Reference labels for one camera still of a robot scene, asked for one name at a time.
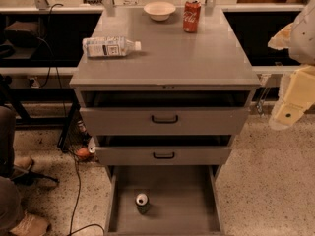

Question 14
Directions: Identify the clear plastic water bottle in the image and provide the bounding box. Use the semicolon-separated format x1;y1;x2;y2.
82;36;142;58

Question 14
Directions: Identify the person's trouser leg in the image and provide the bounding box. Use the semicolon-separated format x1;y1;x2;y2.
0;106;24;235

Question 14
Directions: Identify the grey bottom drawer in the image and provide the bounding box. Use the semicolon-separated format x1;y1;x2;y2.
104;165;224;236

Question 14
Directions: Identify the green soda can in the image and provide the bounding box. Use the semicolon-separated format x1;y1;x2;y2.
135;193;150;214

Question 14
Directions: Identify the grey drawer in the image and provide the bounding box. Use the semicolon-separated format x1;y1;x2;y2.
96;135;231;166
104;165;224;236
81;91;248;136

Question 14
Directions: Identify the grey top drawer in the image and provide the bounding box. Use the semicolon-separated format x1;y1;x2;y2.
81;91;248;136

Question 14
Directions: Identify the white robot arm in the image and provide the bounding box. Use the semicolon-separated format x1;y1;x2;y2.
268;0;315;131

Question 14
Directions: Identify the grey middle drawer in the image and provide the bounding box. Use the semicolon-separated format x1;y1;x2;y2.
96;135;231;166

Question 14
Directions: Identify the tan shoe near front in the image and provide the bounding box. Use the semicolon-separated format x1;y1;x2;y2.
10;212;50;236

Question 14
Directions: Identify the tan shoe further back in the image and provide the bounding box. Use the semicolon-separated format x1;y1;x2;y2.
14;156;33;170

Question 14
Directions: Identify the orange ball on floor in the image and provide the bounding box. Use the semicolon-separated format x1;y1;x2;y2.
76;147;90;160

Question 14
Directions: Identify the grey drawer cabinet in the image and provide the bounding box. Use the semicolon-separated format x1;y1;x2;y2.
69;5;262;236

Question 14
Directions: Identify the white ceramic bowl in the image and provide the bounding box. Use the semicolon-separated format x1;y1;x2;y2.
144;2;176;22

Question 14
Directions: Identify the red Coca-Cola can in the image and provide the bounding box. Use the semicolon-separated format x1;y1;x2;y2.
183;0;201;32

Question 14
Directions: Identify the black floor cable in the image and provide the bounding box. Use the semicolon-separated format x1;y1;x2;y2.
67;147;106;236

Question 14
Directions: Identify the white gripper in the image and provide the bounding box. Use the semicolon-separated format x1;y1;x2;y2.
268;23;315;131

